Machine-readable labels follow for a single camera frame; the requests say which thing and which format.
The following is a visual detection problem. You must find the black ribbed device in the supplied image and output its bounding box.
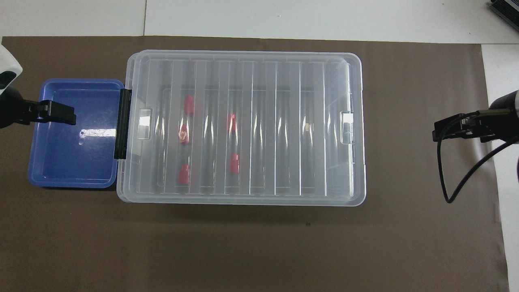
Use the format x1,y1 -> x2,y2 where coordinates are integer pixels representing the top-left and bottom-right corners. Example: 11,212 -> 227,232
487,0 -> 519,28

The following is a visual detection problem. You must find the clear plastic storage box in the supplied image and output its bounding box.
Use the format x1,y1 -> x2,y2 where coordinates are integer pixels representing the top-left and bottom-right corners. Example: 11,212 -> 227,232
116,51 -> 367,207

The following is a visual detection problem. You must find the brown paper table mat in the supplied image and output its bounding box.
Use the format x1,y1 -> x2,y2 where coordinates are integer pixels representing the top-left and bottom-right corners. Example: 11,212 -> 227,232
0,36 -> 509,292

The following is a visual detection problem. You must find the black box latch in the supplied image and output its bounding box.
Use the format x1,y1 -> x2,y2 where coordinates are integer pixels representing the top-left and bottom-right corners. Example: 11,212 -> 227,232
114,88 -> 133,160

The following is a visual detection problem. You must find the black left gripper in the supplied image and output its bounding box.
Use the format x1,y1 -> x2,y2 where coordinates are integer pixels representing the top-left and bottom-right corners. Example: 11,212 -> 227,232
0,86 -> 77,129

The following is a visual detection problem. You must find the clear plastic box lid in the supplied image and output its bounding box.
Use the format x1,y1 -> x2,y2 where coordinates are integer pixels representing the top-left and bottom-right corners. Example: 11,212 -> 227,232
123,49 -> 367,207

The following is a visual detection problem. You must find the blue plastic tray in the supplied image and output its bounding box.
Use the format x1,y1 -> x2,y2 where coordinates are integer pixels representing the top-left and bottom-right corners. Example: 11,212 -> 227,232
28,78 -> 125,190

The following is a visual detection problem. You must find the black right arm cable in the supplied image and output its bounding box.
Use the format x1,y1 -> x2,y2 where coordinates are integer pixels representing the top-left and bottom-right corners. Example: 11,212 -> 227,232
437,109 -> 519,204

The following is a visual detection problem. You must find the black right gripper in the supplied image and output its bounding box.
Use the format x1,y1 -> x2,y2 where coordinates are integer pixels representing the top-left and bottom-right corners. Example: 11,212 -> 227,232
433,103 -> 519,143

